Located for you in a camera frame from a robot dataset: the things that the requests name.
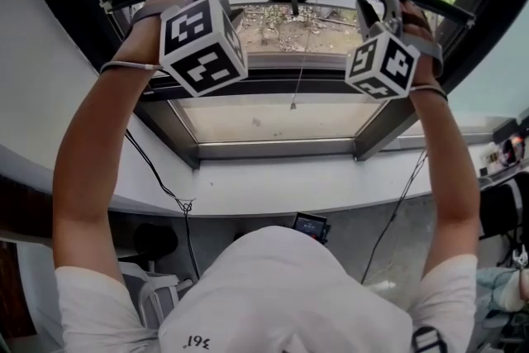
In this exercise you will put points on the dark metal window frame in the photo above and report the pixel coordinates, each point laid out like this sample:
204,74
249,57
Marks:
273,87

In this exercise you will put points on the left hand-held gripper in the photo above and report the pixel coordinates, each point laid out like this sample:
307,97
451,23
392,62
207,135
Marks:
194,49

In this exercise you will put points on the white office chair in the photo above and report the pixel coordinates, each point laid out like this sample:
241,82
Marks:
153,293

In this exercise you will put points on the person's left forearm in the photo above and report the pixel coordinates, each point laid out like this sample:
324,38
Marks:
91,144

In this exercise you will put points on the white wrist band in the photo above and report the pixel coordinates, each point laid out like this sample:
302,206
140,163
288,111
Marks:
124,65
430,89

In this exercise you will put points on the black office chair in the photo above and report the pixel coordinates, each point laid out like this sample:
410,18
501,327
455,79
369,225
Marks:
502,206

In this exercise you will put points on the person's right hand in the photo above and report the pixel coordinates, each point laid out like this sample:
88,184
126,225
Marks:
421,33

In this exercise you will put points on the person's white t-shirt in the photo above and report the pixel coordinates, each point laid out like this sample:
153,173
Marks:
281,293

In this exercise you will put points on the white window sill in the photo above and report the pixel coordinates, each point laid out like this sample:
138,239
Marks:
289,186

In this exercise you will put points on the person's right forearm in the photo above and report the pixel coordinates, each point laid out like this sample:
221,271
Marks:
450,161

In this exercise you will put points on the small black screen device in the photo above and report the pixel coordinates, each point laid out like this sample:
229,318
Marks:
310,225

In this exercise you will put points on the black round stool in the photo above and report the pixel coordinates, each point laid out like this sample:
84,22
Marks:
155,239

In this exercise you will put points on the person's left hand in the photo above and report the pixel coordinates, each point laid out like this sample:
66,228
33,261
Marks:
142,41

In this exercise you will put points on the teal cloth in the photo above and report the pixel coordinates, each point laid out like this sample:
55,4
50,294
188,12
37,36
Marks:
492,281

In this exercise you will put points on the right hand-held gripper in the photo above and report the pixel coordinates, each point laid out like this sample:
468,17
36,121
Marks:
384,66

